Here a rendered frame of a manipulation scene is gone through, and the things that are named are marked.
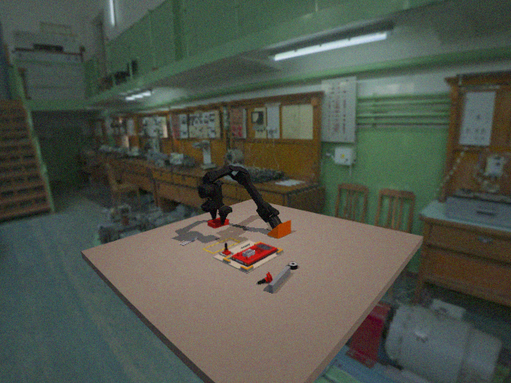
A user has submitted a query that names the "grey rectangular bar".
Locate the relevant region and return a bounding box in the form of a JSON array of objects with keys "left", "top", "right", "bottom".
[{"left": 269, "top": 266, "right": 291, "bottom": 293}]

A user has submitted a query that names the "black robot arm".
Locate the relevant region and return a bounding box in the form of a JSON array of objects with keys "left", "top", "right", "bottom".
[{"left": 197, "top": 165, "right": 282, "bottom": 230}]

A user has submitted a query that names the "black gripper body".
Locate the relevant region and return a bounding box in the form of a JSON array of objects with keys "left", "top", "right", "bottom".
[{"left": 209, "top": 194, "right": 232, "bottom": 215}]

